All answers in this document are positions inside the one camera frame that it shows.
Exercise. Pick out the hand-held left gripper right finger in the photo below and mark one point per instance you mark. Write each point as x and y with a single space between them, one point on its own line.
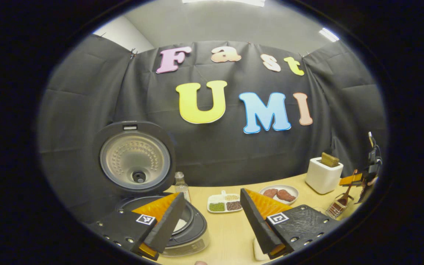
258 228

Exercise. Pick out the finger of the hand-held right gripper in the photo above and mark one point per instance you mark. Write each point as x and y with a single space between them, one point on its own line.
351 179

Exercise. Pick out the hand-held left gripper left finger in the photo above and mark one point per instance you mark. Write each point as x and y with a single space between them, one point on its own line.
166 224

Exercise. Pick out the brown wooden spoon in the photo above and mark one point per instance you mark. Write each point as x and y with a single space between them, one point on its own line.
344 198

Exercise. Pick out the grey rice cooker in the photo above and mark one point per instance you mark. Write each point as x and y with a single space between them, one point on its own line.
134 162

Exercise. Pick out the white toaster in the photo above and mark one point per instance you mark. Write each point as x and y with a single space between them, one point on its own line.
322 178

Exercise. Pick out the brown toast slice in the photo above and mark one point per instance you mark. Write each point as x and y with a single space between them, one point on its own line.
329 160

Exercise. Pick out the white round plate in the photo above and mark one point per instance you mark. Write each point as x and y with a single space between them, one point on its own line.
267 200

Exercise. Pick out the red meat piece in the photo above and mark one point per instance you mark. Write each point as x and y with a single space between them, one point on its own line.
270 193
286 195

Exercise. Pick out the small clear glass bottle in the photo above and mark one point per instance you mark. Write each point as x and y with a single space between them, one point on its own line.
180 186

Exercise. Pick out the white divided bean dish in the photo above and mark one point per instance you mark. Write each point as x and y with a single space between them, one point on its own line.
223 202

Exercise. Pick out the black backdrop cloth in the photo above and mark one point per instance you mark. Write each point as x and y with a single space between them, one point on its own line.
215 154

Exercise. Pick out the small ceiling light panel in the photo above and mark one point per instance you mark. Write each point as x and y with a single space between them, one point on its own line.
329 34

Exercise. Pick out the long ceiling light panel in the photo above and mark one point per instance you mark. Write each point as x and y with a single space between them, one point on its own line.
226 2

